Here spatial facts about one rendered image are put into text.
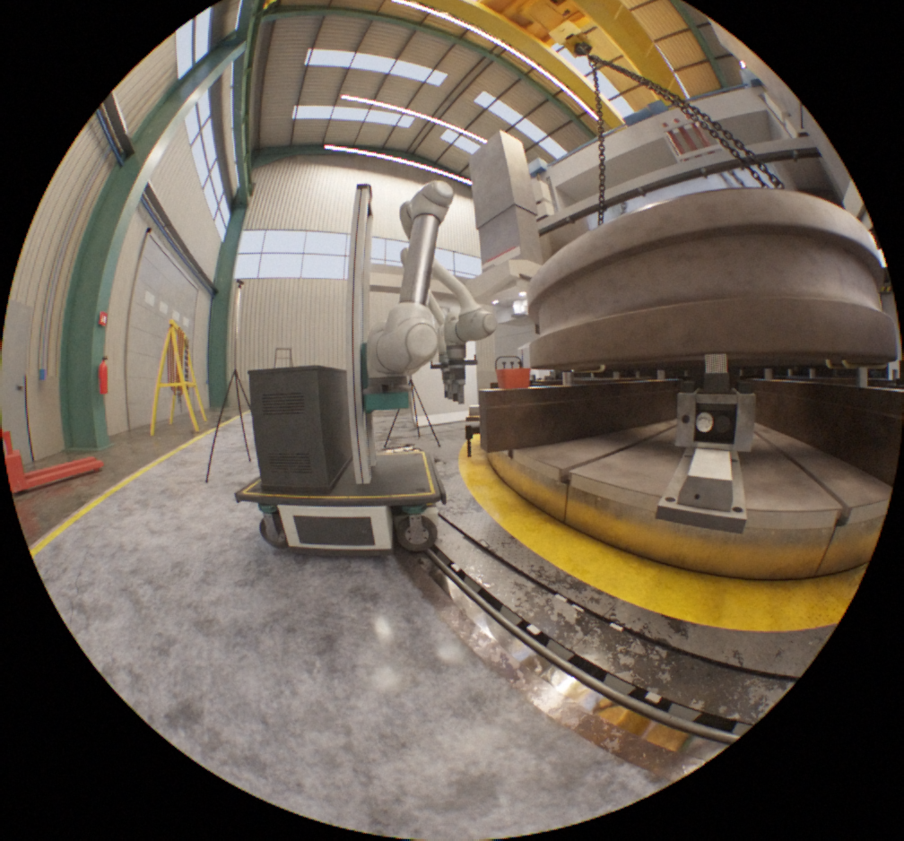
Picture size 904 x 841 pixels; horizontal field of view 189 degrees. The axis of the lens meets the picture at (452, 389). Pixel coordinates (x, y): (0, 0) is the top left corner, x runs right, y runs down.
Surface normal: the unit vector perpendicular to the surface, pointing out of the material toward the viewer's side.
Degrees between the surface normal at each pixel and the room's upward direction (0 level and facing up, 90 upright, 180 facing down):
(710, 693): 0
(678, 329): 90
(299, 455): 90
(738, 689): 0
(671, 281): 90
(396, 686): 0
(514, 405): 90
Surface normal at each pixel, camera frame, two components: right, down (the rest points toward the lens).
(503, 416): 0.22, 0.03
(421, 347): 0.54, 0.11
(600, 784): -0.04, -1.00
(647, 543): -0.85, 0.06
